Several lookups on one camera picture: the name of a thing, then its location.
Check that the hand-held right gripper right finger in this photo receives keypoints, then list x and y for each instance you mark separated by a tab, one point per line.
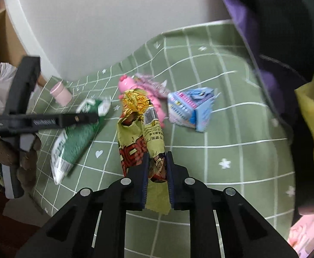
170	182

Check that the person's left hand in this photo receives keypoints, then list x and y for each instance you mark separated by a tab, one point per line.
29	166

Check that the green checked blanket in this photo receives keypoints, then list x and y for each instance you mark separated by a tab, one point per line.
240	113

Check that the purple snack wrapper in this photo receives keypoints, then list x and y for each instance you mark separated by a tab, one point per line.
153	86

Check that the blue printed carton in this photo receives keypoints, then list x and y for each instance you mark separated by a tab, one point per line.
189	107

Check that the small pink jar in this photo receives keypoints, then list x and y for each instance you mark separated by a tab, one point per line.
61	94

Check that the pink printed sheet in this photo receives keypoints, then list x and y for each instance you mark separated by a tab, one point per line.
304	233

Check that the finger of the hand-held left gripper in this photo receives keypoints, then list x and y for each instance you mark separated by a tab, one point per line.
79	118

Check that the green white packet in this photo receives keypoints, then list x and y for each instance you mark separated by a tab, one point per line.
76	145

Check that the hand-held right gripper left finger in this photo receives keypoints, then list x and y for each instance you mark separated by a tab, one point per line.
145	182

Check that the cardboard box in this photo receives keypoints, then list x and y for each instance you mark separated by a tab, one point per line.
1	40

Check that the pink plastic bottle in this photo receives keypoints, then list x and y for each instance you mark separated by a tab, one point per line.
126	83

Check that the gold red snack wrapper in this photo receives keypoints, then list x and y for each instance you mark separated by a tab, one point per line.
135	139

